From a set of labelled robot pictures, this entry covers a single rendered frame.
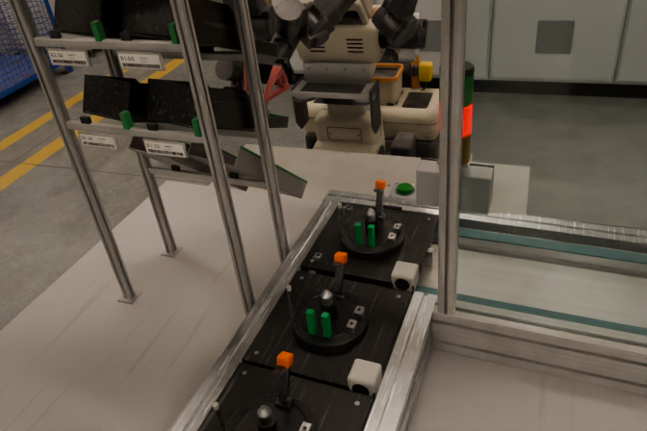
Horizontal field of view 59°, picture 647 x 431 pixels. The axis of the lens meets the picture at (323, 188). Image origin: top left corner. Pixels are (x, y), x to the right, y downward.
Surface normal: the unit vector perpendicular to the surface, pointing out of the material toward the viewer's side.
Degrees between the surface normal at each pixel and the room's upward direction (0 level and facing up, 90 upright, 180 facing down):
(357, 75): 90
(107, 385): 0
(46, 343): 0
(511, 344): 90
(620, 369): 90
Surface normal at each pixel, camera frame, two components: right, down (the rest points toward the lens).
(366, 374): -0.10, -0.84
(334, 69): -0.32, 0.54
